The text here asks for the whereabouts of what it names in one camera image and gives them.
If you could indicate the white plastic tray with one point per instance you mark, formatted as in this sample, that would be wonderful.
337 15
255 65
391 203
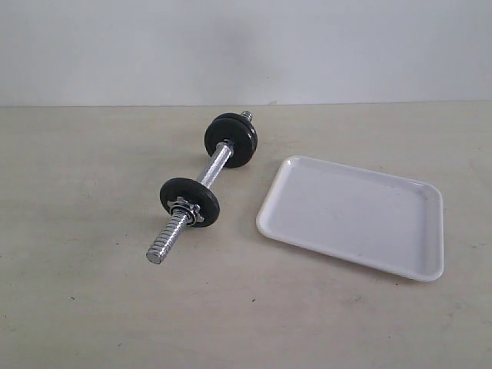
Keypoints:
385 222

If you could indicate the chrome star collar nut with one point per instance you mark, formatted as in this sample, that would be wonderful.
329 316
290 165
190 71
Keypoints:
184 208

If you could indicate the chrome dumbbell bar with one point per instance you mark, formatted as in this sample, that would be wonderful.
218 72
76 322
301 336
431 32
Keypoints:
231 141

